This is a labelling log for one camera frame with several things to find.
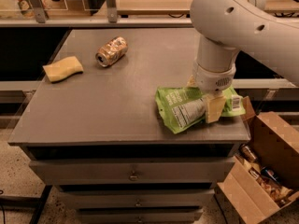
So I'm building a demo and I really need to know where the yellow sponge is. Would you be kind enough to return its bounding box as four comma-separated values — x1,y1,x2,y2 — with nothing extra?
43,56,83,83

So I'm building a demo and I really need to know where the middle metal shelf bracket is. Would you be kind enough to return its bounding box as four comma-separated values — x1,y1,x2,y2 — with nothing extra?
106,0,118,23

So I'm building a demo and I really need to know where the snack packet in box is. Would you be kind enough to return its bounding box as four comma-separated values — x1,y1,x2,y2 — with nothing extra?
249,168,292,206

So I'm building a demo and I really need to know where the colourful package behind glass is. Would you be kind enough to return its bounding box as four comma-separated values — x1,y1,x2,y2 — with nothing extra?
17,0,45,18

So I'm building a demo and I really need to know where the grey drawer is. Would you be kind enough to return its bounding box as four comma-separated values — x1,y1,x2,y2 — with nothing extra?
78,208,203,224
29,158,235,186
60,189,214,209

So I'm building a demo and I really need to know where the blue can in box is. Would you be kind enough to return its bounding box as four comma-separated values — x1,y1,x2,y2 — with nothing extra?
261,167,280,183

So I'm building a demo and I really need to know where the left metal shelf bracket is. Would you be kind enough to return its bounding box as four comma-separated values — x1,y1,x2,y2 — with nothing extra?
30,0,47,23

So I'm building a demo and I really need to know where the crushed orange soda can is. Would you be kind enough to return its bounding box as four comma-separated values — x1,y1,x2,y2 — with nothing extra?
95,36,128,67

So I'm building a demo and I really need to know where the grey drawer cabinet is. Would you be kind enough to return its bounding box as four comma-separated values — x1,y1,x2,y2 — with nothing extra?
9,28,249,212

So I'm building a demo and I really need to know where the green rice chip bag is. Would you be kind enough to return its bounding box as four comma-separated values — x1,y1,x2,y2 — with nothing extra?
155,87,246,133

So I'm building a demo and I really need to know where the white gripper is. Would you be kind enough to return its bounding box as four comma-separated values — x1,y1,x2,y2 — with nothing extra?
187,61,236,123

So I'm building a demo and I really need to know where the bottom grey drawer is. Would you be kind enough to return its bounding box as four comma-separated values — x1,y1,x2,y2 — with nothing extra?
78,208,203,224

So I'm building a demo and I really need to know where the cardboard box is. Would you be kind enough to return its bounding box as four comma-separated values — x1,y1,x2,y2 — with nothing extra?
219,97,299,224

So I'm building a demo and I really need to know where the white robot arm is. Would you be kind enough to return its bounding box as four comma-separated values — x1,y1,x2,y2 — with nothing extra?
190,0,299,93

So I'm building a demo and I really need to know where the metal shelf bracket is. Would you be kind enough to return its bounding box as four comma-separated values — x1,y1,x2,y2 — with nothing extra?
106,0,118,23
30,0,47,23

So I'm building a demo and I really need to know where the brown can in box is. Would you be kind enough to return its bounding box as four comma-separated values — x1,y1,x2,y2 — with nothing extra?
239,144,258,162

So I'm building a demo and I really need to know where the middle grey drawer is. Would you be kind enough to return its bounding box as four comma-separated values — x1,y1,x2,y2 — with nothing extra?
60,189,214,209

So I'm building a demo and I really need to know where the top grey drawer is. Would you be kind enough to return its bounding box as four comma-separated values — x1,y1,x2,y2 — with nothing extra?
29,158,235,186

